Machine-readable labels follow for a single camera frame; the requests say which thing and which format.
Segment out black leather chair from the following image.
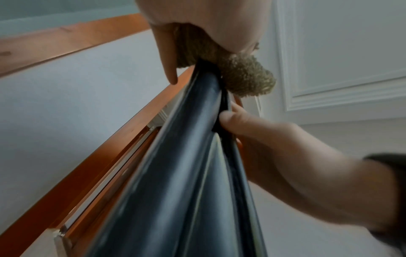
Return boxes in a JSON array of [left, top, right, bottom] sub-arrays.
[[82, 59, 269, 257]]

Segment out person's right hand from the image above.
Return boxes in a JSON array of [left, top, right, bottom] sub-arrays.
[[218, 102, 401, 232]]

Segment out green cleaning cloth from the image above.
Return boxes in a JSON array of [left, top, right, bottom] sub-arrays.
[[174, 24, 277, 97]]

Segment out person's left hand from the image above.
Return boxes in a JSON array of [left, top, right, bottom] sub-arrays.
[[135, 0, 274, 85]]

